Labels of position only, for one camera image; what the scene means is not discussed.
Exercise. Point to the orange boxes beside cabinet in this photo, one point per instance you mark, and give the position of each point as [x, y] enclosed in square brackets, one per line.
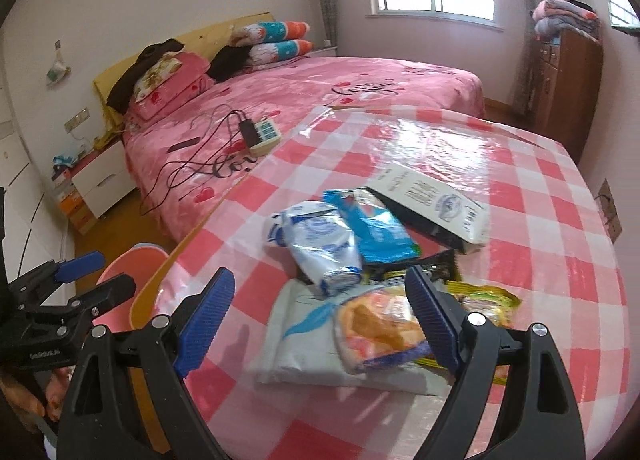
[72, 204]

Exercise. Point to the blue white bag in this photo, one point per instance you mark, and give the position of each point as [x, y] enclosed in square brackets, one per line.
[380, 236]

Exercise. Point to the black garment on bed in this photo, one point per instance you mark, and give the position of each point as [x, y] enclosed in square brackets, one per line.
[227, 62]

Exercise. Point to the white bedside cabinet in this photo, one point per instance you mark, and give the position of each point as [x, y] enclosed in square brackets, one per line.
[102, 179]

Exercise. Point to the person's left hand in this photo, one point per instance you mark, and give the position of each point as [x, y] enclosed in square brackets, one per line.
[27, 406]

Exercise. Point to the white built-in wardrobe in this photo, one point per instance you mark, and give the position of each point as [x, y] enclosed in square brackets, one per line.
[36, 230]

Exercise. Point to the wall hanging pouch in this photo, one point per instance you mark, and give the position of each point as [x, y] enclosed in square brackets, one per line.
[58, 70]

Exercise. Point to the wall switch plate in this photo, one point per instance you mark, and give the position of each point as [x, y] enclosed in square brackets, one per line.
[76, 120]

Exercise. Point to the folded blankets pile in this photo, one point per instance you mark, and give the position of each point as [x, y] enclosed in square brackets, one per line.
[553, 16]

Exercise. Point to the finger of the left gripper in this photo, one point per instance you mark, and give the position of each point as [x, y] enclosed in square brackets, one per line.
[79, 267]
[104, 297]

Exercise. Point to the orange bread wrapper pack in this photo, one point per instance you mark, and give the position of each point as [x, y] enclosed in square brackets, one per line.
[377, 330]

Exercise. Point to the white power strip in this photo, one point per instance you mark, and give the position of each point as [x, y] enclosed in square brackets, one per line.
[269, 137]

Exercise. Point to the lower cartoon bolster pillow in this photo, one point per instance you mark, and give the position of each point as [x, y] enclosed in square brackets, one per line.
[274, 52]

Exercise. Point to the pink bed with bedspread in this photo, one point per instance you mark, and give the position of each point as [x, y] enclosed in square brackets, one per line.
[180, 188]

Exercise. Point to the yellow-green snack bag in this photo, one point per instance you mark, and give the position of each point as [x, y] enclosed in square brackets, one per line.
[495, 303]

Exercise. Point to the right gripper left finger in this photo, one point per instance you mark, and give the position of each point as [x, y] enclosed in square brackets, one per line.
[101, 416]

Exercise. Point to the pink heart pillow stack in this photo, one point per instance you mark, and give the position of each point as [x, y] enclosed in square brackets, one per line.
[190, 81]

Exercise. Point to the black power adapter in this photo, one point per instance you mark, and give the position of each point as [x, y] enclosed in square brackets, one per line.
[249, 133]

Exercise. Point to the pink plastic trash bin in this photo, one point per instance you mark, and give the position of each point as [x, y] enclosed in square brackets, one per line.
[139, 264]

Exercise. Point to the black phone on bed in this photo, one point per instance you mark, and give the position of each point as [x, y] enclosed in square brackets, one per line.
[183, 144]

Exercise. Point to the floral small pillow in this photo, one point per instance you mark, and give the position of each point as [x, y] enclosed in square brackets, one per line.
[160, 72]

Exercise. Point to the brown wooden dresser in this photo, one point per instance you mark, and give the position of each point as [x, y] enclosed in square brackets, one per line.
[567, 79]

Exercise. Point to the black gold coffee sachet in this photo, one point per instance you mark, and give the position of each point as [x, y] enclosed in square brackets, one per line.
[440, 266]

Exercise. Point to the large pale blue-feather bag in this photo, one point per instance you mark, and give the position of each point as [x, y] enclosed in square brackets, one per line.
[300, 347]

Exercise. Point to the wall socket with cable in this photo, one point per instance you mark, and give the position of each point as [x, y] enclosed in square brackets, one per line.
[608, 211]

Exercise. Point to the white blue plastic bottle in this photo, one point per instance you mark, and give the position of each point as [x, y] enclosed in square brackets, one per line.
[322, 245]

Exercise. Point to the dark brown garment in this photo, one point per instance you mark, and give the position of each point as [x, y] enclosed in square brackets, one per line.
[123, 89]

